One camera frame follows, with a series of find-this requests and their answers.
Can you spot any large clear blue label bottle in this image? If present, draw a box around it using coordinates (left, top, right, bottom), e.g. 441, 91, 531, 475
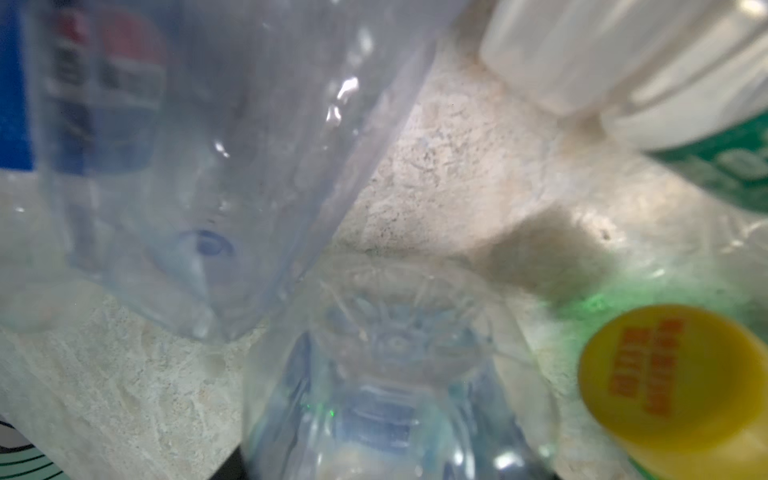
240, 254, 560, 479

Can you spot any clear bottle white cap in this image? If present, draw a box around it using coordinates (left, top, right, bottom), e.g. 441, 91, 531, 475
1, 1, 465, 342

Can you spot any green Sprite bottle yellow cap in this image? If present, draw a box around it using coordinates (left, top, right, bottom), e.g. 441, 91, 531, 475
577, 304, 767, 479

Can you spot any clear bottle green band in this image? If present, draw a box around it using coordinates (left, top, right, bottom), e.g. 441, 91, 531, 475
480, 1, 767, 212

